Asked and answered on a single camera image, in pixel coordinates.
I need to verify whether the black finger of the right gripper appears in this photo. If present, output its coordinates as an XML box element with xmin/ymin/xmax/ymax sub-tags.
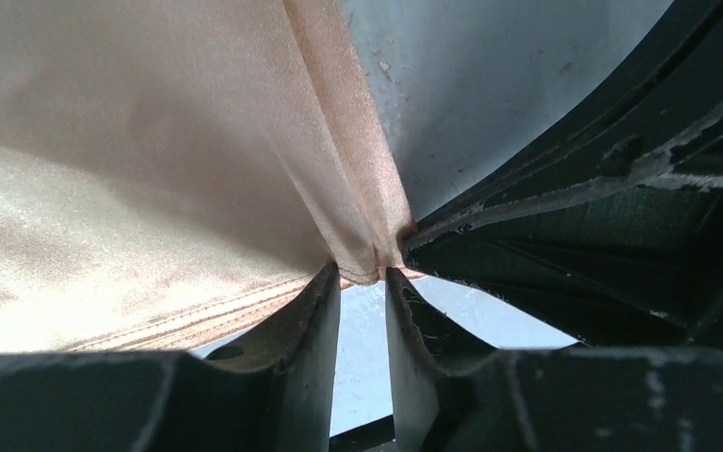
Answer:
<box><xmin>403</xmin><ymin>1</ymin><xmax>723</xmax><ymax>350</ymax></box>

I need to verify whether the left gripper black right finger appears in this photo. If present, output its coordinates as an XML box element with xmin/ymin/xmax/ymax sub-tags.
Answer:
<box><xmin>385</xmin><ymin>268</ymin><xmax>723</xmax><ymax>451</ymax></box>

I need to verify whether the peach cloth napkin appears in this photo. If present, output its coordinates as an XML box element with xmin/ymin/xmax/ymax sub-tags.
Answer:
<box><xmin>0</xmin><ymin>1</ymin><xmax>414</xmax><ymax>352</ymax></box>

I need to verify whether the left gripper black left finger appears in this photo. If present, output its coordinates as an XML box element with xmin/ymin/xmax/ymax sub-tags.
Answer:
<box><xmin>0</xmin><ymin>264</ymin><xmax>341</xmax><ymax>451</ymax></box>

